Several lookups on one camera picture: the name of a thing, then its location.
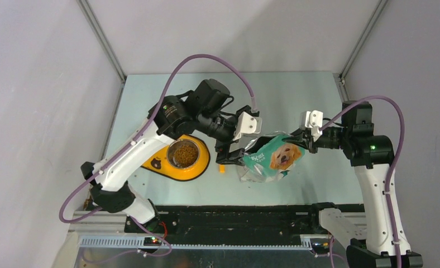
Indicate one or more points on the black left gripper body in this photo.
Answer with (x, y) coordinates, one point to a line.
(223, 143)

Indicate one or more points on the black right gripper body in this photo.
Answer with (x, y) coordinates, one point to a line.
(331, 138)

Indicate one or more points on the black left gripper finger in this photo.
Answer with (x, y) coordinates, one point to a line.
(227, 157)
(247, 109)

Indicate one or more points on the green white pet food bag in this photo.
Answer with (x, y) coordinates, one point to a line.
(269, 158)

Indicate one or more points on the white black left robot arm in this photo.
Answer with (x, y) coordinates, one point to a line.
(176, 115)

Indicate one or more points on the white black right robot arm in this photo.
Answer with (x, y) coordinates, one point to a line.
(383, 242)

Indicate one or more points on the yellow double pet bowl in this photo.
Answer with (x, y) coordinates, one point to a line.
(162, 162)

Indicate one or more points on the brown pet food kibble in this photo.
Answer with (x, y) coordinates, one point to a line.
(185, 156)

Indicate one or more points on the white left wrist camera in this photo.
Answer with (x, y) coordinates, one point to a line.
(247, 125)

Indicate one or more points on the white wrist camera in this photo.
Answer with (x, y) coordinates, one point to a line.
(313, 122)
(247, 125)

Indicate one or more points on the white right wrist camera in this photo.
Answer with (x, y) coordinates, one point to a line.
(313, 122)

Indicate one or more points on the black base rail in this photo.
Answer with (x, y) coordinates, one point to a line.
(216, 225)

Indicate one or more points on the aluminium frame rail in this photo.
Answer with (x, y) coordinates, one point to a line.
(118, 231)

